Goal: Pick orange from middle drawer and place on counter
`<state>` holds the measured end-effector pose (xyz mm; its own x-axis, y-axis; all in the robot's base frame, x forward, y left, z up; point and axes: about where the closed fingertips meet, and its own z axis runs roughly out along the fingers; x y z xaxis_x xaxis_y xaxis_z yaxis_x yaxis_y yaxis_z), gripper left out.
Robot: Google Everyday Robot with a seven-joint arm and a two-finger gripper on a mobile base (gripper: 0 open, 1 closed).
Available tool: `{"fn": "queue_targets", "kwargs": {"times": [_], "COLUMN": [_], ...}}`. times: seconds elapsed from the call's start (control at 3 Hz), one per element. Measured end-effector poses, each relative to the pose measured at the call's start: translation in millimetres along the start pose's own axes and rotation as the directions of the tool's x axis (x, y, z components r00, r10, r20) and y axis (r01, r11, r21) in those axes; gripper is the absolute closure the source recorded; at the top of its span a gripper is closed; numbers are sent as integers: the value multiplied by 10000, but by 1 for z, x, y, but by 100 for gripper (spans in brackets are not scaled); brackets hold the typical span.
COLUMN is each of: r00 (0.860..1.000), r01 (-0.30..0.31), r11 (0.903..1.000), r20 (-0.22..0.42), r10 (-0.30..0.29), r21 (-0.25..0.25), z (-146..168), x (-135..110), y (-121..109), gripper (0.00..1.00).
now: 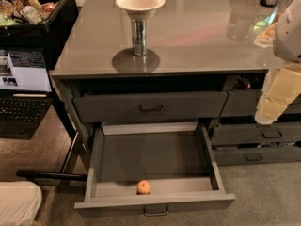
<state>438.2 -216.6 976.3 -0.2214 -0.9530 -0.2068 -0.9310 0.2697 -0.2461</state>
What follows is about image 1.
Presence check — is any open grey middle drawer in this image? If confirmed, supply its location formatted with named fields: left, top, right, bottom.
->
left=74, top=122, right=235, bottom=218

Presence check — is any orange fruit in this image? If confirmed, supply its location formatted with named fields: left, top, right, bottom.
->
left=137, top=180, right=151, bottom=195

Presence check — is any black cart frame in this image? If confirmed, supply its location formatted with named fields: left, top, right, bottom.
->
left=16, top=92, right=88, bottom=182

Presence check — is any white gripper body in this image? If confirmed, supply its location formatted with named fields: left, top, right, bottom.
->
left=265, top=62, right=301, bottom=105

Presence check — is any grey right bottom drawer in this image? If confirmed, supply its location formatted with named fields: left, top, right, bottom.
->
left=214, top=147, right=301, bottom=166

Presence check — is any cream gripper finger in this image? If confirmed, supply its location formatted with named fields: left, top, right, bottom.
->
left=254, top=96, right=287, bottom=125

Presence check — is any black bin of groceries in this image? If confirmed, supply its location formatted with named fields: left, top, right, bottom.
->
left=0, top=0, right=78, bottom=55

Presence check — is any white plastic bag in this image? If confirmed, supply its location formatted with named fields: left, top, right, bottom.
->
left=0, top=181, right=42, bottom=226

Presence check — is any white paper bowl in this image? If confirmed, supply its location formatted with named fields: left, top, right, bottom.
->
left=116, top=0, right=166, bottom=21

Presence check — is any grey right top drawer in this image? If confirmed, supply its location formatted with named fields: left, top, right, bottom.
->
left=221, top=89, right=301, bottom=117

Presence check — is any silver metal can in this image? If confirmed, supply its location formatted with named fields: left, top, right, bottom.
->
left=131, top=20, right=147, bottom=57

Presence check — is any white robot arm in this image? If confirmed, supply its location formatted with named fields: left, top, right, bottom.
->
left=254, top=0, right=301, bottom=125

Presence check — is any grey right middle drawer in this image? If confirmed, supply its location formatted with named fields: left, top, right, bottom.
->
left=211, top=122, right=301, bottom=146

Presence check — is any black laptop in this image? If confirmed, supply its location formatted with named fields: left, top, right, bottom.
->
left=0, top=49, right=53, bottom=139

